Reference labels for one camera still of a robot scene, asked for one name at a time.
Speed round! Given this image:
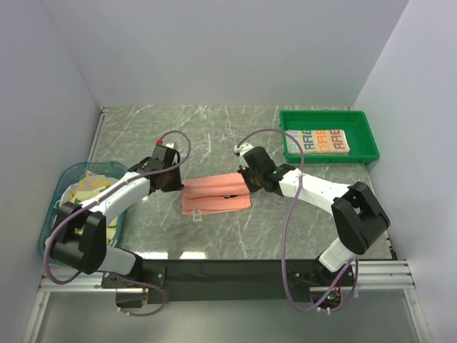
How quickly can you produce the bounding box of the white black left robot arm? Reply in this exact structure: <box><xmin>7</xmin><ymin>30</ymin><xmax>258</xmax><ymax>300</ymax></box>
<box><xmin>44</xmin><ymin>145</ymin><xmax>188</xmax><ymax>287</ymax></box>

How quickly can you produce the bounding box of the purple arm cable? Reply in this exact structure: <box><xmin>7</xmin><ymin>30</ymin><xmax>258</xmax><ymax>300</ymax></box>
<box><xmin>233</xmin><ymin>128</ymin><xmax>359</xmax><ymax>313</ymax></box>
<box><xmin>43</xmin><ymin>130</ymin><xmax>192</xmax><ymax>317</ymax></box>

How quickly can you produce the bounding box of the green plastic tray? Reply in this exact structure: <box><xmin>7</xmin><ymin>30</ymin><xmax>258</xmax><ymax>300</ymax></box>
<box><xmin>279</xmin><ymin>110</ymin><xmax>380</xmax><ymax>164</ymax></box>

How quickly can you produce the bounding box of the teal plastic basket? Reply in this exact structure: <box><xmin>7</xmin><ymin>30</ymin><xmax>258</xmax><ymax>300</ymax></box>
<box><xmin>38</xmin><ymin>161</ymin><xmax>127</xmax><ymax>256</ymax></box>

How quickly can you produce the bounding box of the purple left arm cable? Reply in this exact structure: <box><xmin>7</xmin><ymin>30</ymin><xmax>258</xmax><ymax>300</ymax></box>
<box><xmin>43</xmin><ymin>130</ymin><xmax>192</xmax><ymax>317</ymax></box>

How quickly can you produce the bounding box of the yellow green patterned towel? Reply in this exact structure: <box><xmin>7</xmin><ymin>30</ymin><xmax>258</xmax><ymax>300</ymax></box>
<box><xmin>52</xmin><ymin>171</ymin><xmax>122</xmax><ymax>247</ymax></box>

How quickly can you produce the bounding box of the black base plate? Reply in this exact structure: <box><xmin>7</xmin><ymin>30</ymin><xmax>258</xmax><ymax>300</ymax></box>
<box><xmin>100</xmin><ymin>259</ymin><xmax>358</xmax><ymax>308</ymax></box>

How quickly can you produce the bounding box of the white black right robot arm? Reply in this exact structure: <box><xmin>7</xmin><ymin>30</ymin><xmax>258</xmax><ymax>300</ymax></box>
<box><xmin>234</xmin><ymin>143</ymin><xmax>391</xmax><ymax>285</ymax></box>

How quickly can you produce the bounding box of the salmon pink towel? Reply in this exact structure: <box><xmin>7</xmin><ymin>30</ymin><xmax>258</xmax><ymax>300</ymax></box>
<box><xmin>181</xmin><ymin>173</ymin><xmax>251</xmax><ymax>216</ymax></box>

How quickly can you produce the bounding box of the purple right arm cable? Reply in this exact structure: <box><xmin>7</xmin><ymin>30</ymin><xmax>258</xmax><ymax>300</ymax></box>
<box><xmin>233</xmin><ymin>128</ymin><xmax>359</xmax><ymax>313</ymax></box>

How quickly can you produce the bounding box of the colourful striped rabbit towel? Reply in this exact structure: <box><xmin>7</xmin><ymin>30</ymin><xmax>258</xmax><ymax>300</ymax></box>
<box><xmin>286</xmin><ymin>129</ymin><xmax>351</xmax><ymax>155</ymax></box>

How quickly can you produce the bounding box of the aluminium mounting rail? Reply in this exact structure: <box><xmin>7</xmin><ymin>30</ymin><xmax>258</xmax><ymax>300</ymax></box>
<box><xmin>39</xmin><ymin>259</ymin><xmax>416</xmax><ymax>292</ymax></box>

